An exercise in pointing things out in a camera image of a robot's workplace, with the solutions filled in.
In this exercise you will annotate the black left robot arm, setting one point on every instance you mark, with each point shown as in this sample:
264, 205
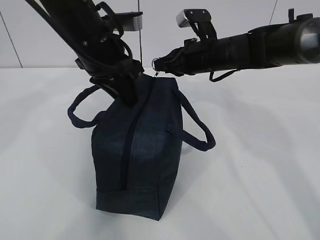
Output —
94, 32

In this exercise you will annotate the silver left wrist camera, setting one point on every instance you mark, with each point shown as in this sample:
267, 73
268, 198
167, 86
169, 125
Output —
130, 21

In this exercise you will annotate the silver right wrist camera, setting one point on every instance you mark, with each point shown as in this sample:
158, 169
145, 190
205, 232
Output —
200, 20

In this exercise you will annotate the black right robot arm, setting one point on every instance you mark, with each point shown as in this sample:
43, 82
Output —
296, 42

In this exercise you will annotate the navy blue fabric bag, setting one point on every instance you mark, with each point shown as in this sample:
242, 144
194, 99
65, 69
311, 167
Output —
136, 150

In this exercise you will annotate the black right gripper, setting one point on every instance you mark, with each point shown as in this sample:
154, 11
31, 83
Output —
190, 59

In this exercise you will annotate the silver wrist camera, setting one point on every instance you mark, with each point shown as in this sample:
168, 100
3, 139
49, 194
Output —
130, 21
200, 20

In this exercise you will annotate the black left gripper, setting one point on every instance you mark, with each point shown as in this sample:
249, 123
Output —
117, 80

